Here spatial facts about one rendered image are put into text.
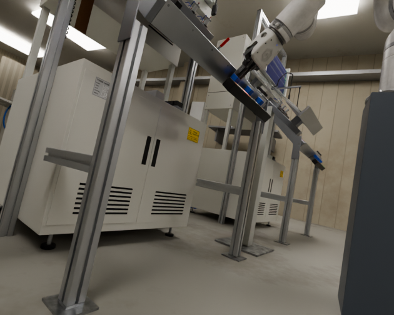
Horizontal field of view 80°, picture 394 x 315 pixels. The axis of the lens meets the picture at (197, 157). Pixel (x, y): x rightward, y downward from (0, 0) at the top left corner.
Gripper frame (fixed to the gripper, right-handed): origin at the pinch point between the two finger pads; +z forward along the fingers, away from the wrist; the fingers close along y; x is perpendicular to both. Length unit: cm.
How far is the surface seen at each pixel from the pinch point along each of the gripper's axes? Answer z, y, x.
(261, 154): 22, 57, -4
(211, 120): 103, 315, 236
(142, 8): 6.8, -38.1, 5.9
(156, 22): 6.7, -34.9, 2.2
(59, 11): 30, -42, 46
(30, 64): 66, -36, 69
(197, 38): 2.4, -22.0, 2.2
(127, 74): 17.9, -40.6, -10.6
